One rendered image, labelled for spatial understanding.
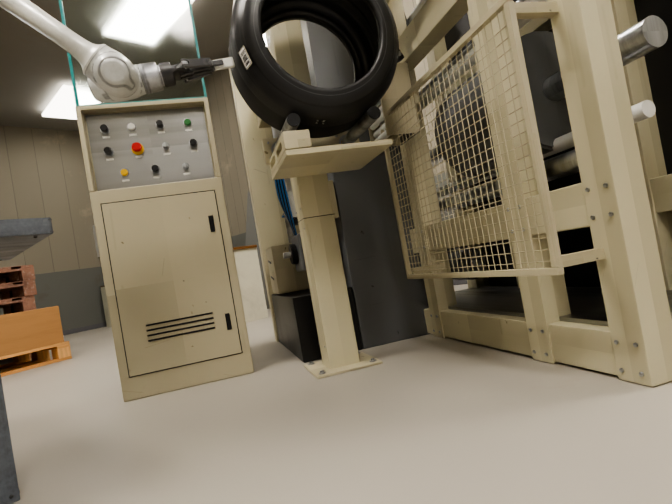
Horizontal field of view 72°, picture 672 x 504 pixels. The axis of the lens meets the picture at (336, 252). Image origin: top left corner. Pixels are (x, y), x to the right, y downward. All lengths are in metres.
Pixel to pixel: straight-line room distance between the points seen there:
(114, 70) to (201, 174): 0.91
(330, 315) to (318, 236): 0.32
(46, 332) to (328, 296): 3.20
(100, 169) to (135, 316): 0.66
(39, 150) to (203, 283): 7.83
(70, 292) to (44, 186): 1.90
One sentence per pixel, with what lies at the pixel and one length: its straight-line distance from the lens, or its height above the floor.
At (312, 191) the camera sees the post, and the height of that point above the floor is 0.72.
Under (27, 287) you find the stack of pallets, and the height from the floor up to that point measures 0.72.
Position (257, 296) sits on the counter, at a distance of 4.71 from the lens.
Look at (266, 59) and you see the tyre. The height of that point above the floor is 1.09.
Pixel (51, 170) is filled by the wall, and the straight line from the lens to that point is 9.70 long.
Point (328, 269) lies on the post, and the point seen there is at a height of 0.40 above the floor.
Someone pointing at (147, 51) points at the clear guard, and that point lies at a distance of 2.42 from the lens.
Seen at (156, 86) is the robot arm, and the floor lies 1.07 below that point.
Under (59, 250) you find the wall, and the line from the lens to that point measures 9.42.
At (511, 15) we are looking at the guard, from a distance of 1.33.
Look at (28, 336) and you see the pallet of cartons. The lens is 4.59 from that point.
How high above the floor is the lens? 0.42
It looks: 1 degrees up
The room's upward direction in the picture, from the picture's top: 10 degrees counter-clockwise
